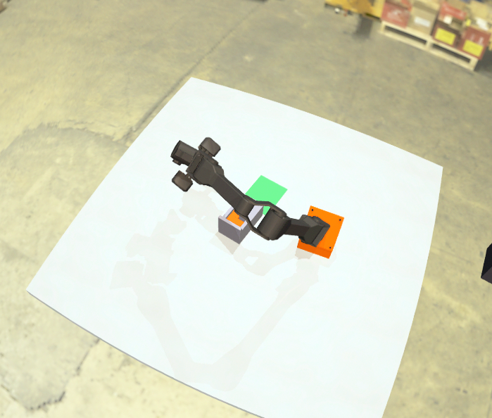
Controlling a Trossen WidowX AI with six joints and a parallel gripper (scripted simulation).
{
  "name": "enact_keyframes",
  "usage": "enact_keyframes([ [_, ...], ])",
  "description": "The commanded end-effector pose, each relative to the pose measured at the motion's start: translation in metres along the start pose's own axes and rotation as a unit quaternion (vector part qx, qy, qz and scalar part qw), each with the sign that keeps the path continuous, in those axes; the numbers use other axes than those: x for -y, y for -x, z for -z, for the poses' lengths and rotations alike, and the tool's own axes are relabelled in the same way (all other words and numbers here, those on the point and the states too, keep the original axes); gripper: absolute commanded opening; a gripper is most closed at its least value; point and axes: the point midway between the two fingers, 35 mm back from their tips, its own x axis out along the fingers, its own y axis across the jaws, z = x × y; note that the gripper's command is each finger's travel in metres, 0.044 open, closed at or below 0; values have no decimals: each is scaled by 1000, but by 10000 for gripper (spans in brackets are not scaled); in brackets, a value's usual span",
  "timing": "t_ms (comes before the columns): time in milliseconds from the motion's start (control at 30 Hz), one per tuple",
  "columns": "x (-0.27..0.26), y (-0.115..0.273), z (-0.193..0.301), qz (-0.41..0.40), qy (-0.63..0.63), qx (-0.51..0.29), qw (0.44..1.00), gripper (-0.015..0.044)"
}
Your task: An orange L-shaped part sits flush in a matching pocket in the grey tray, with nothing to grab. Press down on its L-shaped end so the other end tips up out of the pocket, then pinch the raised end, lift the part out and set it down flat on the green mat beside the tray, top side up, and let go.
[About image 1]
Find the orange l-shaped part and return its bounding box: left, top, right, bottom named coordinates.
left=227, top=211, right=244, bottom=226

